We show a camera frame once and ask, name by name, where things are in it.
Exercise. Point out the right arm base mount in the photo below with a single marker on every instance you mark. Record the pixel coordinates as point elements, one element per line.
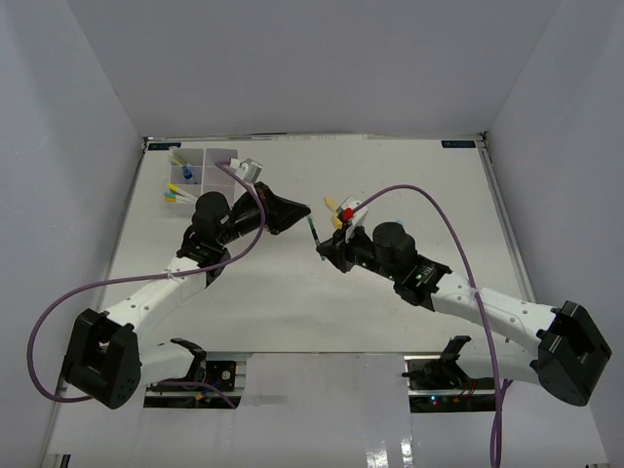
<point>438,384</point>

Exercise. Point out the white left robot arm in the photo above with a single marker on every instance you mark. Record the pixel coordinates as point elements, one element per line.
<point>107,356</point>

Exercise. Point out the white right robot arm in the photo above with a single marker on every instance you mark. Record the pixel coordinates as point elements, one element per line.
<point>562,349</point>

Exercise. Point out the yellow highlighter cap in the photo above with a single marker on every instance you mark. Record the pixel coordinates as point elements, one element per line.
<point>336,222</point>

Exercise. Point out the white marker orange cap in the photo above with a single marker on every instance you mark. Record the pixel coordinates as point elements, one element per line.
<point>172,197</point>

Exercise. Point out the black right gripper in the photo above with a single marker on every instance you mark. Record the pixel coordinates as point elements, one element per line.
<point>337,249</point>

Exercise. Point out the white organizer box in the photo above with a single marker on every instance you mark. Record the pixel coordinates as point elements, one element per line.
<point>214,179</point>
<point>195,159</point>

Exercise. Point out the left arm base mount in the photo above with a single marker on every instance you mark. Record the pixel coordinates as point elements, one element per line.
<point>180,364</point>

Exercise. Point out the white right organizer box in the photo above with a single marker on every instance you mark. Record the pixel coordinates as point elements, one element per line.
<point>214,179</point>

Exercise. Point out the white front cover panel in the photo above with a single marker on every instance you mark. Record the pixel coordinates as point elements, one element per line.
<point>341,410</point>

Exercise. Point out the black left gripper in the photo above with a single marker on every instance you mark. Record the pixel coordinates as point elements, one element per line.
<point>278,214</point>

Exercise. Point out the black left table logo label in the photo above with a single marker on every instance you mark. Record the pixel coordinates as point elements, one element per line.
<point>162,146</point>

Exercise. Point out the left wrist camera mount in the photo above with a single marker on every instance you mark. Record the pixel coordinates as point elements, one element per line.
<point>248,170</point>

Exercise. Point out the white left organizer box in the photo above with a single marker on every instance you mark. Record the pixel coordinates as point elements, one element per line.
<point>195,159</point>

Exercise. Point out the green highlighter pen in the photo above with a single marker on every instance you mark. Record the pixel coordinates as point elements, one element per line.
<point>315,235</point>

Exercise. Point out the yellow highlighter body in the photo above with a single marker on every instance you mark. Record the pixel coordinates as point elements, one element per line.
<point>331,204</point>

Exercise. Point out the blue cap spray bottle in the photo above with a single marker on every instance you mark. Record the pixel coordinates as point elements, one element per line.
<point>188,175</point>

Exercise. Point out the black table logo label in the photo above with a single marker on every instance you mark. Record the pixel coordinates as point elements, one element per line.
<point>458,143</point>
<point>162,146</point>

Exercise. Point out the white marker yellow cap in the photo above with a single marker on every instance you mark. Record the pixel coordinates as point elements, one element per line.
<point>180,192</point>

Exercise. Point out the aluminium table edge rail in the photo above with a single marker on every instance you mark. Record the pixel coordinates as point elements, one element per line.
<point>507,229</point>

